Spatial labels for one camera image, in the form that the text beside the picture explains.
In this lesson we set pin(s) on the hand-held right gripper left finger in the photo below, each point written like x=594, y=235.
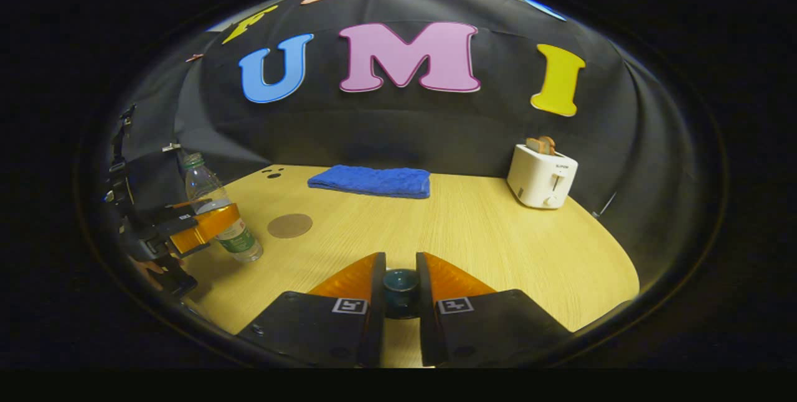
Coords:
x=377, y=302

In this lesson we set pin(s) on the blue folded towel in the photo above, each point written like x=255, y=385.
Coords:
x=373, y=181

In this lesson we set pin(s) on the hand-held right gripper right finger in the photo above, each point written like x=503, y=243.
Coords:
x=426, y=302

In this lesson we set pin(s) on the dark teal teacup lid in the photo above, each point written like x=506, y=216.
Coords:
x=400, y=287

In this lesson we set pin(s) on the clear plastic water bottle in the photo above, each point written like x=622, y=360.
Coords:
x=202, y=187

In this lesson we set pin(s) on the toast slice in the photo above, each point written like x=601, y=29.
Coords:
x=534, y=145
x=549, y=144

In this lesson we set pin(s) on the round brown coaster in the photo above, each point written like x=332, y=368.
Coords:
x=289, y=226

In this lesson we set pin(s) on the white toaster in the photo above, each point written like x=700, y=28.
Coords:
x=535, y=178

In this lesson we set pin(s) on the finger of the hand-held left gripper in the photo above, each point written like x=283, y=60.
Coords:
x=208, y=228
x=174, y=212

